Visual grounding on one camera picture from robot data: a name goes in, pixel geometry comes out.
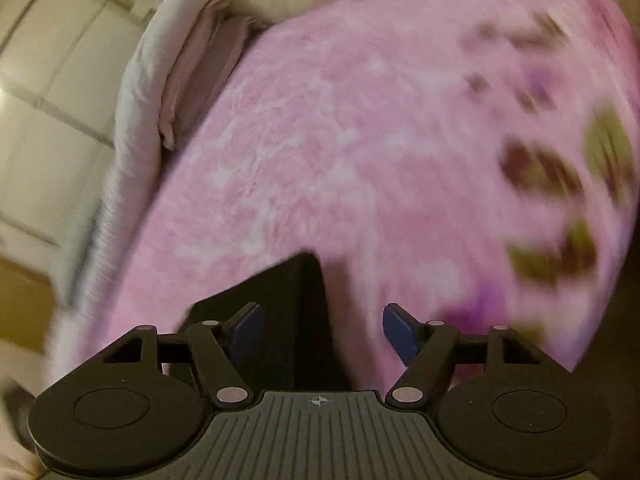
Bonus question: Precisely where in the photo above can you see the white ribbed quilt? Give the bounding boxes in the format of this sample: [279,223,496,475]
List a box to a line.
[50,0,226,311]

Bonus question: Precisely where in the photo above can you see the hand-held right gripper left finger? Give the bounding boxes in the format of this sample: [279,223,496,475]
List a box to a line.
[102,302,265,408]

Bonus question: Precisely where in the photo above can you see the black pants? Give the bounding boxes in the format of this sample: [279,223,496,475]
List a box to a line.
[167,252,388,392]

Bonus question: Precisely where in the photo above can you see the cream wardrobe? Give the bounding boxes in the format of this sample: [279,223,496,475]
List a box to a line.
[0,0,201,261]

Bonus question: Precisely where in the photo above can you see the folded pink sheet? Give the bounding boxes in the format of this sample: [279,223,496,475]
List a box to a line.
[159,0,261,151]

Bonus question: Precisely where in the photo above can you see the pink floral blanket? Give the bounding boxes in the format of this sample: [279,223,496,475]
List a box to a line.
[50,0,636,391]

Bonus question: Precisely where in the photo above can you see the brown wooden door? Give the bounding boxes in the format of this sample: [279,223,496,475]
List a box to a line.
[0,257,56,353]

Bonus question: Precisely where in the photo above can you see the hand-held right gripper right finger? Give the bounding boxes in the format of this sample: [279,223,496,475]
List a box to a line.
[382,302,543,406]

